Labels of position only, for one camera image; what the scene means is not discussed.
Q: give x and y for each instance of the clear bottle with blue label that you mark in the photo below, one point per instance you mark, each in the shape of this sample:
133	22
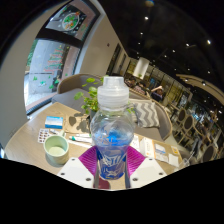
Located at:
111	130

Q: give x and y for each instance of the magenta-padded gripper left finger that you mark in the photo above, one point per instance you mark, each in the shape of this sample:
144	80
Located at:
77	171

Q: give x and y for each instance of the small white paper slip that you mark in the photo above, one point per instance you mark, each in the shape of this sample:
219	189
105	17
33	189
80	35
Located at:
174	156

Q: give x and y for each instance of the white blister pack sheet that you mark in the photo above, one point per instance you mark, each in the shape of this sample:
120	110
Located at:
45	135

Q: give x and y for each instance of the white blue card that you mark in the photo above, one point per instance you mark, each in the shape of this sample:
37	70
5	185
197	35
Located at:
160	152

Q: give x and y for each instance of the group of round-backed chairs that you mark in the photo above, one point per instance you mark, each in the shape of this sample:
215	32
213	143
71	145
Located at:
188	121

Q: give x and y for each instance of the group of ceiling lights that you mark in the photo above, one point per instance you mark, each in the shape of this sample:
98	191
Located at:
208	42

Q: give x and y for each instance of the person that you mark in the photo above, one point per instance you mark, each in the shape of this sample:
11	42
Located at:
130	81
157	94
140	88

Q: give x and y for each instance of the pale green cup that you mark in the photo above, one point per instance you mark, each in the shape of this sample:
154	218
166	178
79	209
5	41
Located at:
56	150

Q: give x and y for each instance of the grey chevron pillow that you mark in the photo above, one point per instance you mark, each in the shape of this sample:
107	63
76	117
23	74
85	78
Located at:
146	114

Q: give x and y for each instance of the window with festive stickers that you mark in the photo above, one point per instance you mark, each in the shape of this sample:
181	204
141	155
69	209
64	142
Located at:
46	70

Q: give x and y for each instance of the grey curved sofa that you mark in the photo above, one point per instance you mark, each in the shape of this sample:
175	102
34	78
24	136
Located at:
71	96

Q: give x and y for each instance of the printed white paper sheet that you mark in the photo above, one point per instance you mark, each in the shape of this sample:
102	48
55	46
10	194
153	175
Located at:
135	141

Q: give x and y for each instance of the white paper box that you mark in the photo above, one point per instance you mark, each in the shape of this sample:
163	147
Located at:
146	146

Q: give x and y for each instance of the green potted plant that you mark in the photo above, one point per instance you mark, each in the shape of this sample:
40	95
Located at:
88	100

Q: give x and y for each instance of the blue and white box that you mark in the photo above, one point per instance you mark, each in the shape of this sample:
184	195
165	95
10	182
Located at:
54	122

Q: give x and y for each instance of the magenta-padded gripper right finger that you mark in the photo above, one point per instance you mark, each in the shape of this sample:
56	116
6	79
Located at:
148	170

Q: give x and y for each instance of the white round pillar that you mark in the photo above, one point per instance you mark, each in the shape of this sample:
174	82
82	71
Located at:
141	68

